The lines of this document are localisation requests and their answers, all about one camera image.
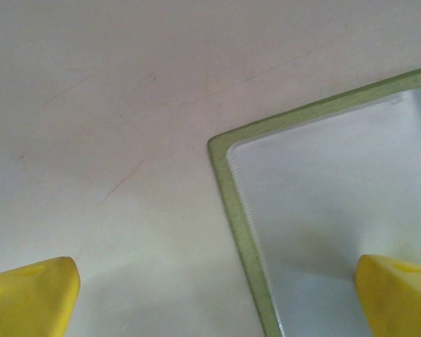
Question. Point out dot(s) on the olive green card holder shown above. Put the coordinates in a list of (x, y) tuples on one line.
[(337, 196)]

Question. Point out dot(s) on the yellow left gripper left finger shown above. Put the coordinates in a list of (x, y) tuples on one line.
[(28, 302)]

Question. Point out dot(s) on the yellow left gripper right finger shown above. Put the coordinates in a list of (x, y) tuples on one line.
[(400, 302)]

